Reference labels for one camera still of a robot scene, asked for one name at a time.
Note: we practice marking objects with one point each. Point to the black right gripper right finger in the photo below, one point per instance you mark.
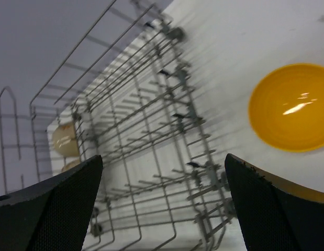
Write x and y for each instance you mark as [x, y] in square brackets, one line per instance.
[274, 213]

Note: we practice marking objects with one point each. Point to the grey wire dish rack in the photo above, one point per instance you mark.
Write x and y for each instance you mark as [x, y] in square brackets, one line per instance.
[128, 90]

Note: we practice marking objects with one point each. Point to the yellow bowl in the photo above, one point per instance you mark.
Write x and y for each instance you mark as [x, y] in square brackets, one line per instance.
[286, 108]

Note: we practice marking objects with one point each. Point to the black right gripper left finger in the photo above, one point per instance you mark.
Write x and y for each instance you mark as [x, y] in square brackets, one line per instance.
[53, 214]

